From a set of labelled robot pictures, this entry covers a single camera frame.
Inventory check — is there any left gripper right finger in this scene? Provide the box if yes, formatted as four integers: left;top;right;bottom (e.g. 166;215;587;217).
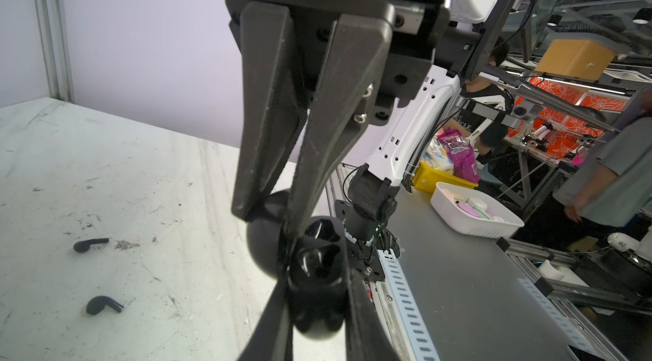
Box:
346;270;400;361

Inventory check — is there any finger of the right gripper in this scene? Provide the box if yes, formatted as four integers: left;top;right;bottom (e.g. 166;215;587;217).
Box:
232;2;307;221
284;15;392;239

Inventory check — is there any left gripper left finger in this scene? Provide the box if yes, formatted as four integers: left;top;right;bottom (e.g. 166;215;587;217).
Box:
238;281;293;361

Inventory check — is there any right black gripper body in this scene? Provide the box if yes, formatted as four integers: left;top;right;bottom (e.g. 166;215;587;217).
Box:
225;0;451;124

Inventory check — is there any black round earbud charging case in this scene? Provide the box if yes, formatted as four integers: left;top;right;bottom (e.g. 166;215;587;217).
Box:
246;189;348;340

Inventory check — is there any black earbud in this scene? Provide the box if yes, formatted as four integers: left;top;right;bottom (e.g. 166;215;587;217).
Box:
86;296;125;316
73;238;110;253

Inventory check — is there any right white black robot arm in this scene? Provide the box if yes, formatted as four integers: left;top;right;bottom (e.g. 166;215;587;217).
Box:
225;0;510;275

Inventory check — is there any yellow plastic bin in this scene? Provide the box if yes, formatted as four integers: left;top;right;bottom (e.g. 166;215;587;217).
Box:
412;162;478;195

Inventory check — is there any person in black shirt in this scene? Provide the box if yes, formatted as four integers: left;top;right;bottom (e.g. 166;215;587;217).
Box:
447;37;515;158

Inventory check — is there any purple snack bag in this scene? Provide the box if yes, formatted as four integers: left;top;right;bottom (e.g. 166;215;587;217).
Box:
437;129;481;184

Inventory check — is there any white plastic tray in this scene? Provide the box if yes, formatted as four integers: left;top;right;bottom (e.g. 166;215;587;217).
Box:
431;182;525;240

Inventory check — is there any cardboard box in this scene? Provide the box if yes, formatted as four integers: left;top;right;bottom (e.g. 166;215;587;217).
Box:
535;39;616;81

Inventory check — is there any person in grey shirt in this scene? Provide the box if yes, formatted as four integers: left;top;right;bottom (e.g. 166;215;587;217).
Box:
557;90;651;228

